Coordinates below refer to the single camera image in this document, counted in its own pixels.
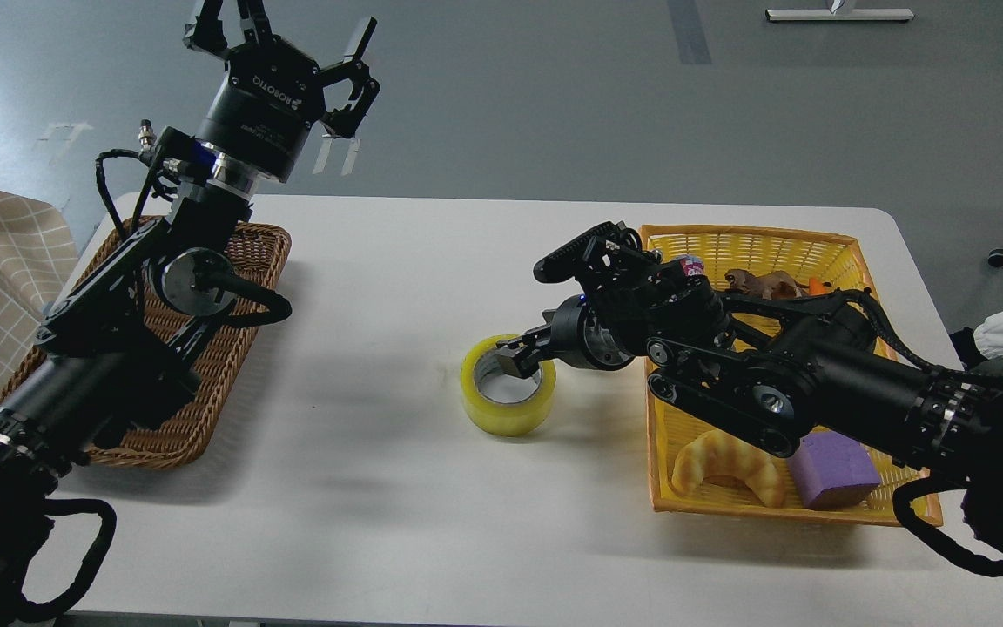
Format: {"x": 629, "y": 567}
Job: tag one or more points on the yellow tape roll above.
{"x": 501, "y": 404}

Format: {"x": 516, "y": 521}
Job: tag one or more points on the small drink can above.
{"x": 688, "y": 267}

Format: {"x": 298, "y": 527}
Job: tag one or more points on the brown wicker basket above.
{"x": 214, "y": 366}

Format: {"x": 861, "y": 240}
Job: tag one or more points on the white stand base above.
{"x": 840, "y": 12}

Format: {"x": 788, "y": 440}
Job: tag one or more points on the brown toy lion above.
{"x": 777, "y": 285}

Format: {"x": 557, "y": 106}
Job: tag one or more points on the orange toy carrot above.
{"x": 817, "y": 287}

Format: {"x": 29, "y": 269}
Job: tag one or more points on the yellow plastic basket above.
{"x": 807, "y": 256}

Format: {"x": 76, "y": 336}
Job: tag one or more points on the purple foam block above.
{"x": 832, "y": 471}

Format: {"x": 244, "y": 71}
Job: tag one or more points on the toy croissant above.
{"x": 716, "y": 453}

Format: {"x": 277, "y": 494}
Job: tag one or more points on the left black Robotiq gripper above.
{"x": 262, "y": 104}

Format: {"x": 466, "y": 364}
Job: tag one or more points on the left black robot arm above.
{"x": 175, "y": 203}

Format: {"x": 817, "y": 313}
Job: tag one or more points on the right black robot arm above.
{"x": 769, "y": 371}

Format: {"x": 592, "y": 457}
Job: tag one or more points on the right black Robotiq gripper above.
{"x": 575, "y": 335}

